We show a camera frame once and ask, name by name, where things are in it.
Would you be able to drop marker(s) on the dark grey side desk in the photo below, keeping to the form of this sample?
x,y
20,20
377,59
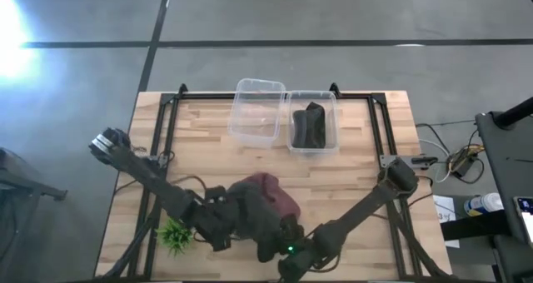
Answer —
x,y
506,166

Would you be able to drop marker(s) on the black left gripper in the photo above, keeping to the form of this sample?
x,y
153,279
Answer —
x,y
213,220

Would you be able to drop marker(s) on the tablet with lit screen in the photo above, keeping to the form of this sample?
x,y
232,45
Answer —
x,y
525,217

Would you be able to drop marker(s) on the white and blue bottle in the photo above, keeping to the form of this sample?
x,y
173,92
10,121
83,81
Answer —
x,y
483,204

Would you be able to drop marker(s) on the maroon knit hat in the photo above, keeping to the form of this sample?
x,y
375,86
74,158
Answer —
x,y
275,195

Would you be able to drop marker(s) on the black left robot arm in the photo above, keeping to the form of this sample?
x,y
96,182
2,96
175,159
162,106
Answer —
x,y
145,175

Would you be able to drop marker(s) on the black aluminium table frame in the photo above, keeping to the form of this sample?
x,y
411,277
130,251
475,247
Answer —
x,y
208,95

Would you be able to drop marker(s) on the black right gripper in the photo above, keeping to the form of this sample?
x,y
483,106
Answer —
x,y
295,244

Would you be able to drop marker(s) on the empty clear plastic container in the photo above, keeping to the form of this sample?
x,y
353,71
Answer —
x,y
257,112

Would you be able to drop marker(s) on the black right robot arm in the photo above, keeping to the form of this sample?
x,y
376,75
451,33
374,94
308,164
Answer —
x,y
362,210

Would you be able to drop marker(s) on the small green artificial plant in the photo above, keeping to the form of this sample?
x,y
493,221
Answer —
x,y
175,235

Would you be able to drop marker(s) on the black knit hat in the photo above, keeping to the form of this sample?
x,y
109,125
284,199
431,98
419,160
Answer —
x,y
309,125

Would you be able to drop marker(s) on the black pole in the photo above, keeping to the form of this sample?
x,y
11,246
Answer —
x,y
514,113

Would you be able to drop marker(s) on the white paper sheet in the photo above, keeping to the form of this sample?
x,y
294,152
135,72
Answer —
x,y
447,218

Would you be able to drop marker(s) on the dark grey knit hat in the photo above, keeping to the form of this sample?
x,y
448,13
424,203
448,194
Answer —
x,y
257,216

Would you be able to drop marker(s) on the black stand with feet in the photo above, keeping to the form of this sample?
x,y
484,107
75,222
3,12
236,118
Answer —
x,y
23,179

